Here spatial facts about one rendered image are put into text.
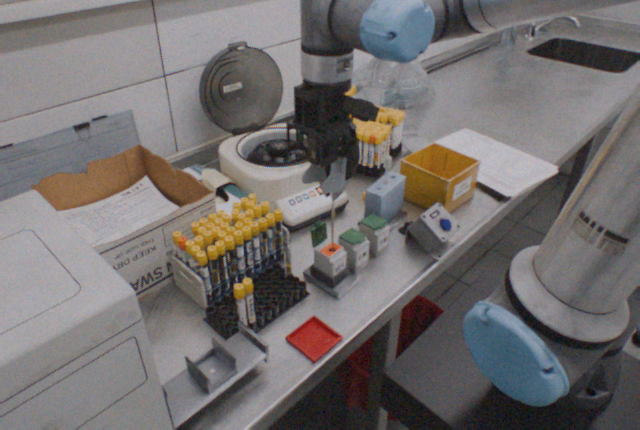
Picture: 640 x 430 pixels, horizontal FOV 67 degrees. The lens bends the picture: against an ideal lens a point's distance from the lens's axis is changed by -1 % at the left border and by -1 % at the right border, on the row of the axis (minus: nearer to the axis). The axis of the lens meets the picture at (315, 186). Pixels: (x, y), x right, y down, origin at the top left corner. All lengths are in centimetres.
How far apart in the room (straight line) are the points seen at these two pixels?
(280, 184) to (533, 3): 64
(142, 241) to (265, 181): 29
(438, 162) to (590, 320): 79
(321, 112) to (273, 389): 42
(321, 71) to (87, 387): 46
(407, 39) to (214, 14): 76
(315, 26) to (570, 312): 44
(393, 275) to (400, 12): 56
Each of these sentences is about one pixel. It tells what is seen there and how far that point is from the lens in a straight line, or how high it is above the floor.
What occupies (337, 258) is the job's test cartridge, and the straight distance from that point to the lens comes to 89.
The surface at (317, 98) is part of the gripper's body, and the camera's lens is 69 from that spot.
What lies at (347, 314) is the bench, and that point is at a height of 88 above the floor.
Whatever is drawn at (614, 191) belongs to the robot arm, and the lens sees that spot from 44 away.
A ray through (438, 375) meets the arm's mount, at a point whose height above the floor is 95.
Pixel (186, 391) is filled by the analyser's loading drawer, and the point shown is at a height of 92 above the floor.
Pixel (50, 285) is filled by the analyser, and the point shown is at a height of 117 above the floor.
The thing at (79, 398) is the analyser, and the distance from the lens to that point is 59.
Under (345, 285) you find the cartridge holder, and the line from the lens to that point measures 92.
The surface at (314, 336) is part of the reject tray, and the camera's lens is 85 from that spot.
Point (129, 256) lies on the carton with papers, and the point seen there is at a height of 98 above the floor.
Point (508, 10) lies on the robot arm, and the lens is 62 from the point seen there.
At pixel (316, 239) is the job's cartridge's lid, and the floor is 97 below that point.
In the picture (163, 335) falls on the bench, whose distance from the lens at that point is 89.
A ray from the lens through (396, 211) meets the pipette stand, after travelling 110.
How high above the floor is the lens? 152
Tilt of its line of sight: 32 degrees down
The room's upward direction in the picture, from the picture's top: straight up
